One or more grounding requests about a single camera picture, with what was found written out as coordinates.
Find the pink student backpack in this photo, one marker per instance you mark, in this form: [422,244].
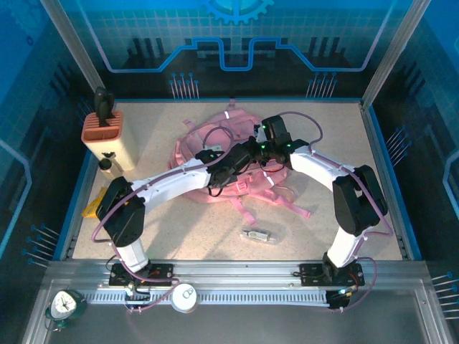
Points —
[236,121]

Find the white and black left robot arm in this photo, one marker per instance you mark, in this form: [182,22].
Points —
[172,181]

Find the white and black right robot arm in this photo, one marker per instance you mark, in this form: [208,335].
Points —
[312,163]

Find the small metal item clear pack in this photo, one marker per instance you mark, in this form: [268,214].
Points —
[256,235]

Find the cream knife block orange top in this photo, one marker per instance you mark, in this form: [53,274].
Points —
[114,150]

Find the gold perfume bottle black cap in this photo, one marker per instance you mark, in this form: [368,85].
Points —
[112,168]

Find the yellow plastic packet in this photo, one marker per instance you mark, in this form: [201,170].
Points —
[91,209]

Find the green alarm clock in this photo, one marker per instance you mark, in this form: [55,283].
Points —
[64,304]

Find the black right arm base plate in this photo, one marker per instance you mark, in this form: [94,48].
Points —
[310,274]

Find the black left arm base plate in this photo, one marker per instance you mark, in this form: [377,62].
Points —
[161,274]

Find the aluminium frame post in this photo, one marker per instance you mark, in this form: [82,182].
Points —
[71,46]
[394,50]

